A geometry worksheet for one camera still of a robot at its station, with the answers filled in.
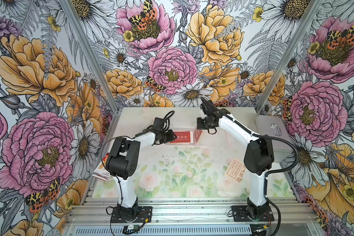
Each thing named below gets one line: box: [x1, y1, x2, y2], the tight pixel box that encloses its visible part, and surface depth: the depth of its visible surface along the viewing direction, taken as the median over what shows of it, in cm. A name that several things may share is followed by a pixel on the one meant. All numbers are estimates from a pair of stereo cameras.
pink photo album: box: [165, 127, 240, 148], surface depth 103 cm
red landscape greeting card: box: [169, 131, 192, 144], surface depth 104 cm
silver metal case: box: [254, 114, 295, 163], surface depth 93 cm
